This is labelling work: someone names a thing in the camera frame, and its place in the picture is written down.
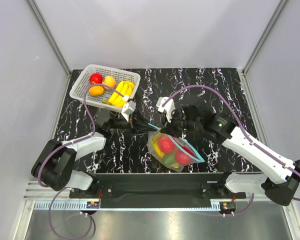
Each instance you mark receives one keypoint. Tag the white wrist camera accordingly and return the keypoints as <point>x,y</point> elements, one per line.
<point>128,110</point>
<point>166,105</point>

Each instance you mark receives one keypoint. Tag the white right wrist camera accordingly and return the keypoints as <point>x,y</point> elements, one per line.
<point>166,105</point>

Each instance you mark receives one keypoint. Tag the red apple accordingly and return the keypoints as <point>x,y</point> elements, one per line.
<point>95,78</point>
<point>184,156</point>
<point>165,144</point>

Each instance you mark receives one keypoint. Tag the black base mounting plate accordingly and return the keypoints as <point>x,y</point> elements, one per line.
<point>115,185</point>

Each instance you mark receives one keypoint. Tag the aluminium frame rail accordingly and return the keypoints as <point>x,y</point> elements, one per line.
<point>45,199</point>

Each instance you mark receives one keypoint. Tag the yellow peach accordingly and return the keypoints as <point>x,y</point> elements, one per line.
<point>109,82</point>

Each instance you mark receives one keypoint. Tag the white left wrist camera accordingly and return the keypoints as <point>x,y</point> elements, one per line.
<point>128,110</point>

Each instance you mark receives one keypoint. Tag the small orange mango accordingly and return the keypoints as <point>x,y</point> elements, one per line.
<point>96,90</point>

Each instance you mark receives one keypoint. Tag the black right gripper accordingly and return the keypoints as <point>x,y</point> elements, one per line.
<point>169,128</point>

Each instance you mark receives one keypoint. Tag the clear zip top bag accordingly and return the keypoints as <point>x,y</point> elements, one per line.
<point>197,159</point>

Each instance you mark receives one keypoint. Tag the yellow banana bunch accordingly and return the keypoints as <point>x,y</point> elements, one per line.
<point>125,88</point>
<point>159,153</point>

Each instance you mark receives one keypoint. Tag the white perforated plastic basket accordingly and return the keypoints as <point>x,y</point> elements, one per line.
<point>80,89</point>

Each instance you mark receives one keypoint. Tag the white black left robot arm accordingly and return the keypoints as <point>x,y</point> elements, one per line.
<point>54,166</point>

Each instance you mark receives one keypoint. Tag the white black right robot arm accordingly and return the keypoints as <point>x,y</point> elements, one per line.
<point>279,178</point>

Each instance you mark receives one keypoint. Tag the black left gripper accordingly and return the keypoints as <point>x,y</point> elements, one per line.
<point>140,128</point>

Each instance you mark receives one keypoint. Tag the red apple in basket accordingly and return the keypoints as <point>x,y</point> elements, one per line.
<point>95,78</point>

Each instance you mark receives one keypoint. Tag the orange green mango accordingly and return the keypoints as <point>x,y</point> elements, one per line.
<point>169,159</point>

